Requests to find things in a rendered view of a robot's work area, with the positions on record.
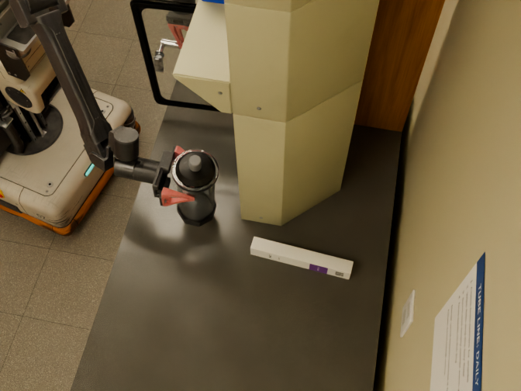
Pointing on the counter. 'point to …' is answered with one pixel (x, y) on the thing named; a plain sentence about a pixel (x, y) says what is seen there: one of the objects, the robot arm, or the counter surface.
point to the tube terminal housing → (295, 101)
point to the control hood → (206, 57)
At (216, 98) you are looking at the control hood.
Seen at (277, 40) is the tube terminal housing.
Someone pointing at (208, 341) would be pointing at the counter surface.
